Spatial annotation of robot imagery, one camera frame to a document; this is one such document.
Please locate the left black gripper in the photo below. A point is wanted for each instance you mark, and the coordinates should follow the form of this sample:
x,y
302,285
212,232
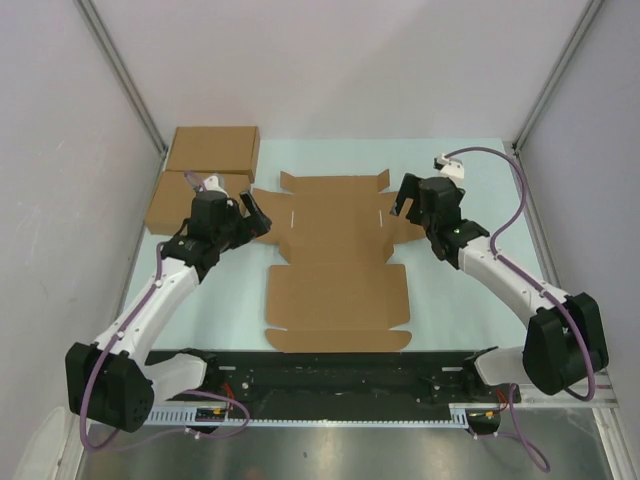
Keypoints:
x,y
257,226

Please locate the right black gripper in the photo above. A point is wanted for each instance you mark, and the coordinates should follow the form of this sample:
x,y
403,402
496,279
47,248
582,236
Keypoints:
x,y
409,189

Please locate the cardboard box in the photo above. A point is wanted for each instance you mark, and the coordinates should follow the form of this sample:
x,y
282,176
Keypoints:
x,y
338,290
171,202
215,149

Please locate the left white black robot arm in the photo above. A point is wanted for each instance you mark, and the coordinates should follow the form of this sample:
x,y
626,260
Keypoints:
x,y
109,380

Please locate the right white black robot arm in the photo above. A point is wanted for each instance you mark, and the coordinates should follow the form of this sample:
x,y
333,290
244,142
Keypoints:
x,y
564,346

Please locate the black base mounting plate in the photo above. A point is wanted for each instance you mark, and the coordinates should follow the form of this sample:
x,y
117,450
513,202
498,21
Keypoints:
x,y
435,377

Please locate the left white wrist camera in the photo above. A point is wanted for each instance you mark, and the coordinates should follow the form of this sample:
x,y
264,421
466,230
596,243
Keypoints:
x,y
213,182

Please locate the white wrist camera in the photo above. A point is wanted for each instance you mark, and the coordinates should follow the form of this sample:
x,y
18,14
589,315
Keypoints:
x,y
213,182
449,168

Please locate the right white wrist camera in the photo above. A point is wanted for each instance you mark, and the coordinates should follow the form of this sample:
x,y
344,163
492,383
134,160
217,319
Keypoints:
x,y
449,168

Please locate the white slotted cable duct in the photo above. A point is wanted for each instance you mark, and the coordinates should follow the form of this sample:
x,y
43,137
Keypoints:
x,y
340,413

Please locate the aluminium front rail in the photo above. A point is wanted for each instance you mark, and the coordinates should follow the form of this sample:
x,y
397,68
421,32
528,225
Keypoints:
x,y
604,396

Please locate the left aluminium frame post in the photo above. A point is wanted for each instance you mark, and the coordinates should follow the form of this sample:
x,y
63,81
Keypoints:
x,y
103,39

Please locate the aluminium frame post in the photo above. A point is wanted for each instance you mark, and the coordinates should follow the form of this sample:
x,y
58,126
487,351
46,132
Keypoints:
x,y
103,39
577,36

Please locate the right aluminium frame post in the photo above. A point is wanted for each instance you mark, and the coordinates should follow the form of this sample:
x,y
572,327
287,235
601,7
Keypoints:
x,y
577,36

